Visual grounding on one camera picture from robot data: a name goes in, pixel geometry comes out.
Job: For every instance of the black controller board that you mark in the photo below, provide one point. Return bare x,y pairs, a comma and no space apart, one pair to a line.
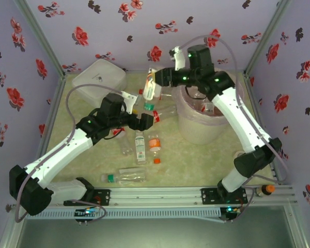
231,210
86,213

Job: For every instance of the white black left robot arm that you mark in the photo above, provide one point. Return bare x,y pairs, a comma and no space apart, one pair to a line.
62,152

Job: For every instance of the clear bottle red label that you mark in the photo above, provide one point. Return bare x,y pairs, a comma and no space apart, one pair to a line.
157,116
206,107
126,147

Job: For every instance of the white bottle colourful label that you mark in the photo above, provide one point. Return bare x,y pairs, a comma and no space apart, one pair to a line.
149,91

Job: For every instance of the white tape roll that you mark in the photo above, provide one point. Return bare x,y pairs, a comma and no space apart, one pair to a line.
238,154

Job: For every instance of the clear bottle white green label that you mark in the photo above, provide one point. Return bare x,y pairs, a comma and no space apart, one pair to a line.
140,148

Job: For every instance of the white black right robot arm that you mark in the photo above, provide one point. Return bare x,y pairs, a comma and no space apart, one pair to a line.
248,124

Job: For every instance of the white ribbed waste bin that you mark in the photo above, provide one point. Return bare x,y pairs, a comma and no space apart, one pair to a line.
199,131

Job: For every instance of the aluminium frame corner post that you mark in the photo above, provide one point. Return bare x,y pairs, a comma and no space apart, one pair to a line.
42,38
265,38

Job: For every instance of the clear bottle orange label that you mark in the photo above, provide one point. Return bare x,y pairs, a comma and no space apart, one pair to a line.
154,145

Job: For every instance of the aluminium side rail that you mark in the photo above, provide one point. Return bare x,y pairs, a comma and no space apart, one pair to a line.
297,224
52,113

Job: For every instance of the aluminium front rail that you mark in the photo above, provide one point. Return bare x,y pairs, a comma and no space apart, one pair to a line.
157,196

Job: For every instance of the clear bottle green band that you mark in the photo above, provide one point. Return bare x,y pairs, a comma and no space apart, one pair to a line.
129,175

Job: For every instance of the white plastic lidded box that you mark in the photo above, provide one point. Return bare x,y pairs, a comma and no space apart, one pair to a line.
98,77

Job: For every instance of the small bottle orange cap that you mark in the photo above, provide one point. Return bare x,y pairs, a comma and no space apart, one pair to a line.
266,190

